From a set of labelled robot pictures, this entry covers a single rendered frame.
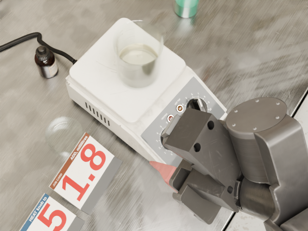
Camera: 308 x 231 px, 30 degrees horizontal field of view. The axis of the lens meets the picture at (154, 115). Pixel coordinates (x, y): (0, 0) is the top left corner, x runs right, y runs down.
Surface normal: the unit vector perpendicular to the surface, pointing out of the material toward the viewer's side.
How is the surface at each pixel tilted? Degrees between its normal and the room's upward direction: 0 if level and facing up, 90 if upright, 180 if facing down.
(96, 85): 0
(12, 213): 0
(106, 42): 0
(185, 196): 50
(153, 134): 30
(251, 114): 42
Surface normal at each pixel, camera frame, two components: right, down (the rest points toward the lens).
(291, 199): 0.40, 0.34
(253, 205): -0.76, 0.32
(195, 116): -0.57, -0.55
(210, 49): 0.03, -0.37
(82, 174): 0.58, 0.03
